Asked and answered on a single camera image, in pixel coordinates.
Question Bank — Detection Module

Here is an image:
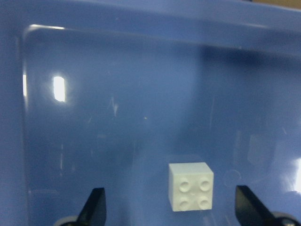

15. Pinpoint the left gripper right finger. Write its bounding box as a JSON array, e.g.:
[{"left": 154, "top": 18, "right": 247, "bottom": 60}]
[{"left": 235, "top": 186, "right": 280, "bottom": 226}]

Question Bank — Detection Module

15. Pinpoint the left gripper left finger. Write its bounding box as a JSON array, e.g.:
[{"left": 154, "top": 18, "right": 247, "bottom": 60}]
[{"left": 76, "top": 188, "right": 106, "bottom": 226}]

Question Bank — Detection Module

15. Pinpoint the white block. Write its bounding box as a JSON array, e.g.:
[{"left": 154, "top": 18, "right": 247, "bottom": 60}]
[{"left": 168, "top": 162, "right": 214, "bottom": 212}]

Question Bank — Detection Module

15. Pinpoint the blue plastic tray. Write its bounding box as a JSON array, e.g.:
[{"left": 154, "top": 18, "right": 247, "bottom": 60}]
[{"left": 0, "top": 0, "right": 301, "bottom": 226}]

